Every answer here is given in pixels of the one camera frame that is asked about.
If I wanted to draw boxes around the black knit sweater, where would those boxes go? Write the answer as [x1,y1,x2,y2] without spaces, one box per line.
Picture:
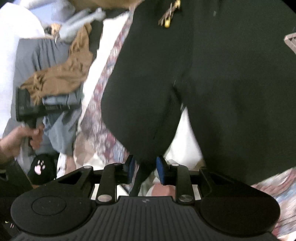
[101,1,295,196]

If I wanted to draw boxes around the person's left hand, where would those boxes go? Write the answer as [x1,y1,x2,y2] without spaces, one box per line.
[1,124,44,166]

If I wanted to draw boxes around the cream printed bed quilt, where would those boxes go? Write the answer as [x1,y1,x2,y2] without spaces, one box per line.
[58,11,206,197]

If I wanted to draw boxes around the floral patterned cloth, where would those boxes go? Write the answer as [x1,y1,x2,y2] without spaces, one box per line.
[74,12,295,237]

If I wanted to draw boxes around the grey blue garment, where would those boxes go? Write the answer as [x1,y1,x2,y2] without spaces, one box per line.
[2,38,84,157]

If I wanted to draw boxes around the brown tan garment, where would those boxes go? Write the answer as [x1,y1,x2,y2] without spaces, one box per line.
[20,23,93,105]

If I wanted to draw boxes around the black paw print slipper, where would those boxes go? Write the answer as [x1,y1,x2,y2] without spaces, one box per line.
[28,154,57,185]

